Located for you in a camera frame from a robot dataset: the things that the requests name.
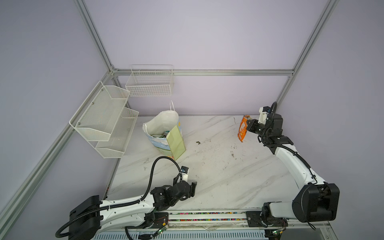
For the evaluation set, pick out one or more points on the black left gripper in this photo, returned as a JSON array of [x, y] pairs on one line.
[[193, 189]]

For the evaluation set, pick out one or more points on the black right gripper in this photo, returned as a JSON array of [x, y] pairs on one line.
[[251, 124]]

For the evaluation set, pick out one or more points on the orange snack box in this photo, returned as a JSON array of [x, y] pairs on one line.
[[243, 127]]

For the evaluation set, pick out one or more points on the white green paper bag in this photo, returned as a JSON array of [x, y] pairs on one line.
[[165, 133]]

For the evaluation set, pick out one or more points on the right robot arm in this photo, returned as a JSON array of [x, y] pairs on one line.
[[316, 200]]

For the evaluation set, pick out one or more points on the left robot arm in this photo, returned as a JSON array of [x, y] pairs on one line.
[[94, 216]]

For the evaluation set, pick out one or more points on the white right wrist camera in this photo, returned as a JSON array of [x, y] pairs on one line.
[[264, 111]]

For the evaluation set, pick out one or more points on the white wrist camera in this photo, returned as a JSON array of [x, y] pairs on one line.
[[264, 111], [184, 173]]

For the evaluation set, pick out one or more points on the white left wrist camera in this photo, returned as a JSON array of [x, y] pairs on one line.
[[184, 173]]

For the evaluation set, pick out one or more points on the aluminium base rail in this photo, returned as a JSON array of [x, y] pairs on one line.
[[245, 224]]

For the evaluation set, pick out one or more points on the white mesh wall shelf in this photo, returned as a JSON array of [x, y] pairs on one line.
[[105, 121]]

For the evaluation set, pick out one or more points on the white wire wall basket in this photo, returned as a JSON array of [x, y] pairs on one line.
[[151, 80]]

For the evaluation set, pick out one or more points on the right rear frame post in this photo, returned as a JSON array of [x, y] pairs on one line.
[[319, 26]]

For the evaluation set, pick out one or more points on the aluminium frame post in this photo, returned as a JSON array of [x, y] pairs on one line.
[[91, 27]]

